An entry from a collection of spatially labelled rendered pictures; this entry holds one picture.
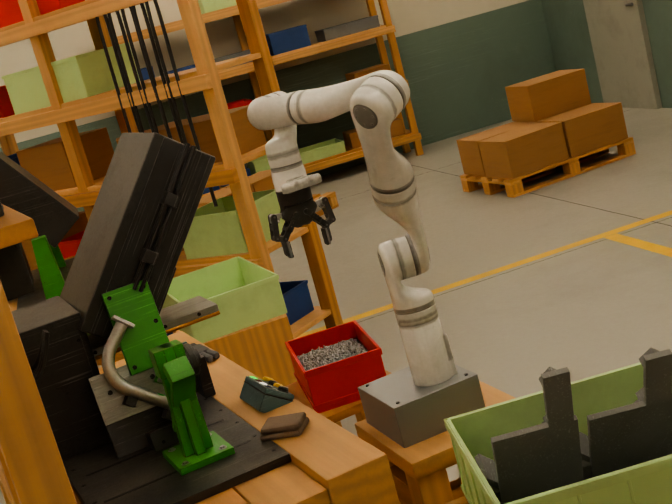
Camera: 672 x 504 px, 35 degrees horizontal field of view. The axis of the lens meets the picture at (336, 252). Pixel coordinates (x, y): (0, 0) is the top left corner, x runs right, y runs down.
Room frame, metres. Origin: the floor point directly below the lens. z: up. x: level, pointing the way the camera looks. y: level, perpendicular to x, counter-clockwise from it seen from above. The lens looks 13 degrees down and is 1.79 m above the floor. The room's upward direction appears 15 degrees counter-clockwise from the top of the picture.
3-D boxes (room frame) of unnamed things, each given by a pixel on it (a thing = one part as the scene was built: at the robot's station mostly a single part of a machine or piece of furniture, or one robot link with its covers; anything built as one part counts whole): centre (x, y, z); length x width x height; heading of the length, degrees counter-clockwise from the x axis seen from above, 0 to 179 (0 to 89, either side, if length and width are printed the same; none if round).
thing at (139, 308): (2.57, 0.52, 1.17); 0.13 x 0.12 x 0.20; 22
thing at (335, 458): (2.71, 0.35, 0.82); 1.50 x 0.14 x 0.15; 22
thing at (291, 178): (2.29, 0.05, 1.47); 0.11 x 0.09 x 0.06; 22
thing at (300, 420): (2.31, 0.22, 0.91); 0.10 x 0.08 x 0.03; 73
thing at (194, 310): (2.72, 0.54, 1.11); 0.39 x 0.16 x 0.03; 112
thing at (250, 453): (2.61, 0.61, 0.89); 1.10 x 0.42 x 0.02; 22
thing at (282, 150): (2.31, 0.05, 1.57); 0.09 x 0.07 x 0.15; 133
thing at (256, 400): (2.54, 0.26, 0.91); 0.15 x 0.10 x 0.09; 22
